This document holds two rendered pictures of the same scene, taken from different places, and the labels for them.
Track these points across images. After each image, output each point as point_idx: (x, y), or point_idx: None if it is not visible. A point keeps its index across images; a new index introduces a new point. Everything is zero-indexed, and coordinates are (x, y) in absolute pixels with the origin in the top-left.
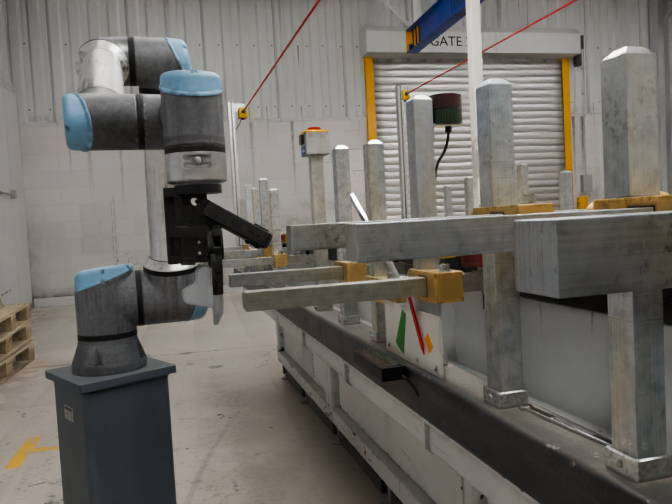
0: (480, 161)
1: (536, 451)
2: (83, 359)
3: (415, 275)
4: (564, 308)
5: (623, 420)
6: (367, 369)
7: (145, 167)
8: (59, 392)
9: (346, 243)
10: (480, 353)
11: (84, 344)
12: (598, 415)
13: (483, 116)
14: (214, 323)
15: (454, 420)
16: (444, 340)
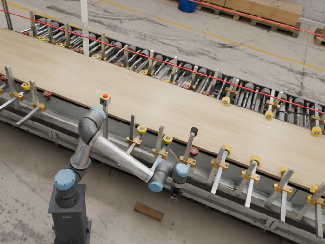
0: (217, 157)
1: (222, 192)
2: (70, 203)
3: (185, 161)
4: (201, 153)
5: (239, 191)
6: (168, 175)
7: (84, 146)
8: (58, 214)
9: (244, 207)
10: (169, 151)
11: (68, 199)
12: (205, 167)
13: (221, 153)
14: (174, 199)
15: (198, 185)
16: (151, 144)
